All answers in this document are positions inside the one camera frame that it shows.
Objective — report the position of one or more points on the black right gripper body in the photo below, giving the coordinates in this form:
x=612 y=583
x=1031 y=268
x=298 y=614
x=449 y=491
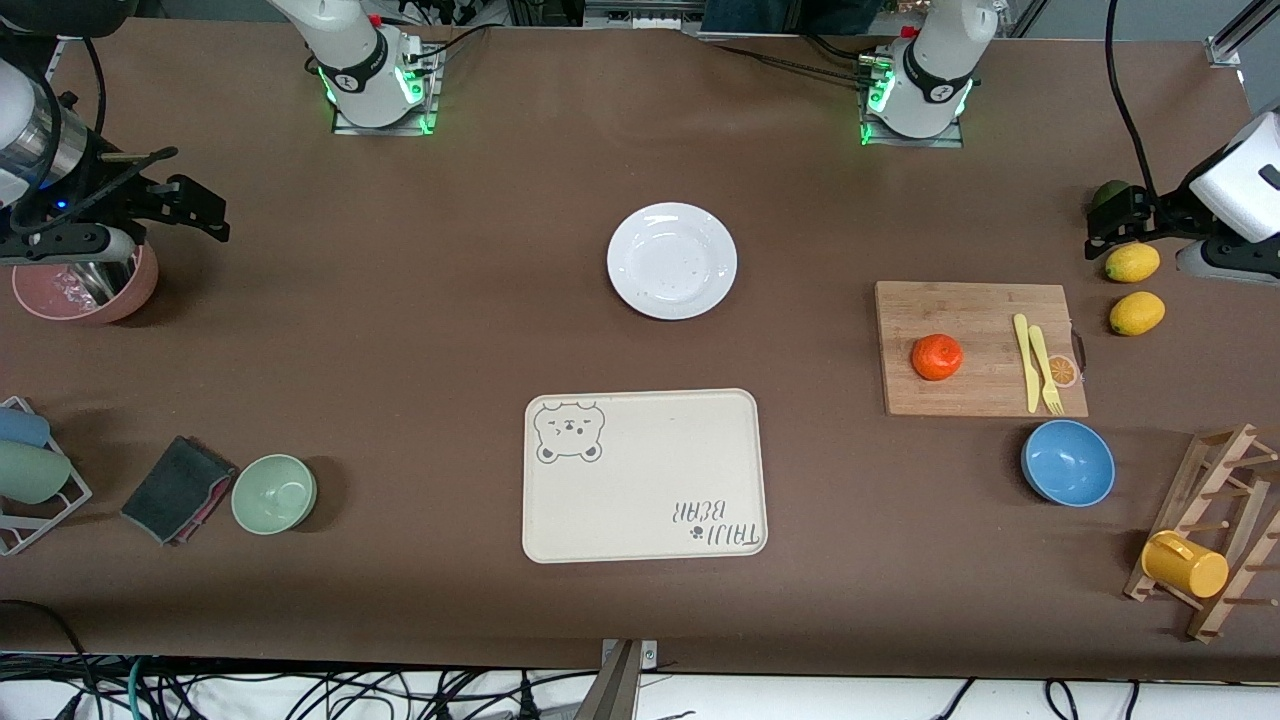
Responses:
x=103 y=186

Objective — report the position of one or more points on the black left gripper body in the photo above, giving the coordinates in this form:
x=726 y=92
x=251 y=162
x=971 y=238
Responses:
x=1166 y=213

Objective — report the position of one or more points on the orange mandarin fruit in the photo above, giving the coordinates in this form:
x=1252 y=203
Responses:
x=937 y=357

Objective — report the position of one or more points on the white round plate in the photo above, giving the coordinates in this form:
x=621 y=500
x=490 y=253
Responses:
x=672 y=262

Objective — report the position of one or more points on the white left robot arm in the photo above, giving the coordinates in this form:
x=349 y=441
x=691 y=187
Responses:
x=935 y=60

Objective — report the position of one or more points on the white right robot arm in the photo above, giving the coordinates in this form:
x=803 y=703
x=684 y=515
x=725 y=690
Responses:
x=350 y=60

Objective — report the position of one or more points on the yellow lemon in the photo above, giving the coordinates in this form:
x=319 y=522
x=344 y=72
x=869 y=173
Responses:
x=1137 y=313
x=1135 y=265

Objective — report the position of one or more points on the dark green avocado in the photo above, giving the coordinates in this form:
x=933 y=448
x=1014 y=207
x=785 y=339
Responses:
x=1105 y=190

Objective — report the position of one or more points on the metal scoop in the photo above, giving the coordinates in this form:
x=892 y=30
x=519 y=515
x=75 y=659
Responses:
x=100 y=285

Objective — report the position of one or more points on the pink bowl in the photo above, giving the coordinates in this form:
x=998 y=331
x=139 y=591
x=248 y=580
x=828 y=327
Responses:
x=130 y=295

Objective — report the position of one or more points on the yellow plastic fork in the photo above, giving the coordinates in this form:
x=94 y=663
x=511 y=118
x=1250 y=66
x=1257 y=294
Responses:
x=1040 y=350

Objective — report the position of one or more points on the yellow plastic knife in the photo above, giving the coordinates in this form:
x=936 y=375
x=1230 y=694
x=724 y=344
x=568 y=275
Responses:
x=1022 y=335

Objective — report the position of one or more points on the bamboo cutting board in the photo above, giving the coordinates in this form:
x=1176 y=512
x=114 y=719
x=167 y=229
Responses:
x=960 y=310

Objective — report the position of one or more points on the blue bowl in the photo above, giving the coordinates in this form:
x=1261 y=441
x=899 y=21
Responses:
x=1068 y=462

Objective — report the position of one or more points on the blue cup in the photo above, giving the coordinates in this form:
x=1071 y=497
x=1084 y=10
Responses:
x=20 y=428

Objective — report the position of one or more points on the pale green cup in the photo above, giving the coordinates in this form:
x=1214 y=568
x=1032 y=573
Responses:
x=30 y=472

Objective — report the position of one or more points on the folded dark grey cloth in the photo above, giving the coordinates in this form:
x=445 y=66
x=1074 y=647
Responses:
x=175 y=490

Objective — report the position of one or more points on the light green bowl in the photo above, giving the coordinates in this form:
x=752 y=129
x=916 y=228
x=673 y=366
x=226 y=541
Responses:
x=274 y=494

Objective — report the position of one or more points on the yellow mug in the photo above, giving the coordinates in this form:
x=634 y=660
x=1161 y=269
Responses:
x=1185 y=566

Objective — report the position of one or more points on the wooden mug rack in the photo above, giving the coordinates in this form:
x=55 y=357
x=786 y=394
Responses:
x=1235 y=560

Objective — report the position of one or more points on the person in blue jeans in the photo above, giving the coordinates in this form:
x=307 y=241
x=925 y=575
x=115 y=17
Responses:
x=790 y=15

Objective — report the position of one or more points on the beige tray with bear print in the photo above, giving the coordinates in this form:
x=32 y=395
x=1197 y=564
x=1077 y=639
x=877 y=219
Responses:
x=650 y=470

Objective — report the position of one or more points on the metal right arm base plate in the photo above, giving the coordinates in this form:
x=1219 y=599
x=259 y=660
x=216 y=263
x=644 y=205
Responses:
x=345 y=128

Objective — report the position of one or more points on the aluminium frame profile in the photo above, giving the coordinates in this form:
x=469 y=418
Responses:
x=1235 y=40

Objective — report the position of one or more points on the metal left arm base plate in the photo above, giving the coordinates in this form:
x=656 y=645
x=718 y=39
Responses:
x=945 y=142

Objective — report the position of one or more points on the metal table edge bracket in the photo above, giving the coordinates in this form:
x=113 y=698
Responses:
x=625 y=680

